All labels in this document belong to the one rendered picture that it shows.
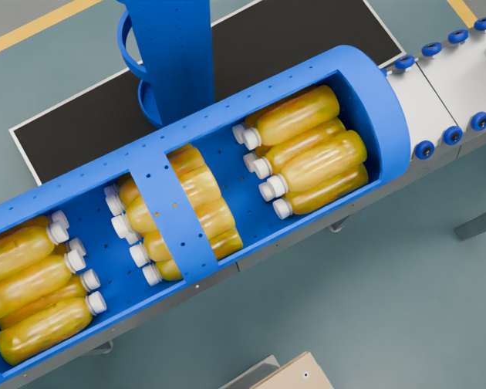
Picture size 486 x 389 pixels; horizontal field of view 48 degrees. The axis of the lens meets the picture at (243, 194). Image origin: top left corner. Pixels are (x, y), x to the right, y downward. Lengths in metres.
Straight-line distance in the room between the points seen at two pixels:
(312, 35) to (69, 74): 1.02
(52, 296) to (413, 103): 0.89
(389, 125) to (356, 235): 1.24
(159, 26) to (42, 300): 0.72
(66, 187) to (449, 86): 0.90
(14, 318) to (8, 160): 1.31
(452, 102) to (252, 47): 1.06
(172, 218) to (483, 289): 1.63
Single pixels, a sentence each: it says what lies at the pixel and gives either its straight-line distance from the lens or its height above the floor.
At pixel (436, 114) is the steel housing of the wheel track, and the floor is 0.93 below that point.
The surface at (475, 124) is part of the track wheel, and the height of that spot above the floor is 0.97.
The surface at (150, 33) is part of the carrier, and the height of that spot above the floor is 0.85.
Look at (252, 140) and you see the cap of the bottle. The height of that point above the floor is 1.12.
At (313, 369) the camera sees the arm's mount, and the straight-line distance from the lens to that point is 1.04.
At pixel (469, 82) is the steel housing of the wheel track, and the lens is 1.42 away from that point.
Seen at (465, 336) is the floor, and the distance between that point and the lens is 2.27.
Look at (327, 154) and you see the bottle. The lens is 1.02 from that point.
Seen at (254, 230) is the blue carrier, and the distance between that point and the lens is 1.11.
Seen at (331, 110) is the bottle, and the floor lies 1.13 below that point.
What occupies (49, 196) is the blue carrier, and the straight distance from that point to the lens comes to 0.95.
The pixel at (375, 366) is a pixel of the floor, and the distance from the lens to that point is 2.16.
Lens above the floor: 2.08
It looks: 75 degrees down
